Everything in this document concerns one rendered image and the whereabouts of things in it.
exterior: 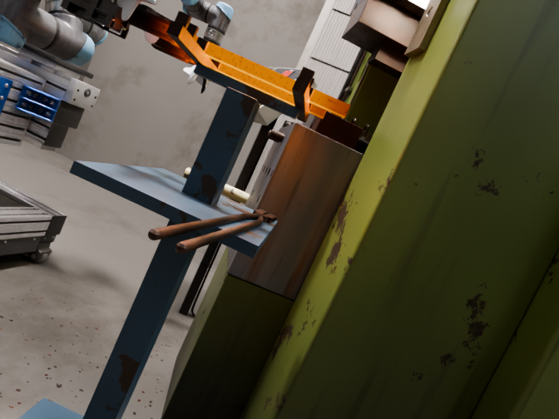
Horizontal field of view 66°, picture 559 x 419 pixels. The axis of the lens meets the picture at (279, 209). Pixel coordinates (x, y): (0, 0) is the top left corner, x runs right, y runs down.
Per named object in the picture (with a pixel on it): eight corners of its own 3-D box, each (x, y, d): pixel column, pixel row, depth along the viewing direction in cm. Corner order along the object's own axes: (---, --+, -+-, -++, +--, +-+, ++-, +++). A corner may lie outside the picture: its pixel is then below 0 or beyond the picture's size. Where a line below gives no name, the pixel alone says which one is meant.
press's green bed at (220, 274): (159, 422, 122) (227, 273, 118) (175, 357, 159) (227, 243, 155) (335, 481, 131) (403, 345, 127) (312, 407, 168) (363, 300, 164)
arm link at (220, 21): (218, 5, 178) (237, 13, 178) (207, 30, 179) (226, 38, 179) (214, -3, 170) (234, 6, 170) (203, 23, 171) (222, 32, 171)
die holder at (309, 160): (227, 273, 118) (295, 121, 114) (228, 242, 155) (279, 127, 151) (403, 345, 127) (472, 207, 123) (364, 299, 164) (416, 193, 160)
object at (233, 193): (181, 178, 168) (186, 165, 168) (183, 177, 173) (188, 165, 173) (284, 223, 175) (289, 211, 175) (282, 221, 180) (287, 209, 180)
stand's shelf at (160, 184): (68, 172, 64) (73, 160, 64) (160, 175, 104) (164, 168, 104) (253, 258, 63) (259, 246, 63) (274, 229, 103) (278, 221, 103)
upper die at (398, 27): (358, 21, 126) (372, -10, 125) (340, 37, 146) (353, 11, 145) (477, 85, 133) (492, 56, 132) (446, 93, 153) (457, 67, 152)
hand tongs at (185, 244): (182, 257, 41) (187, 245, 41) (143, 238, 41) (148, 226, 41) (274, 221, 100) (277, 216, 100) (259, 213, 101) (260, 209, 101)
